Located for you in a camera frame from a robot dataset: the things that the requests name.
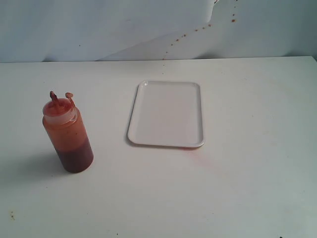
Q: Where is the red sauce squeeze bottle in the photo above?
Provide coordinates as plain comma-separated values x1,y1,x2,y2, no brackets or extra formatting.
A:
42,91,94,174

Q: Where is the white rectangular plastic tray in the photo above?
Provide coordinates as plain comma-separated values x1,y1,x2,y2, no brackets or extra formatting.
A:
127,80,205,148

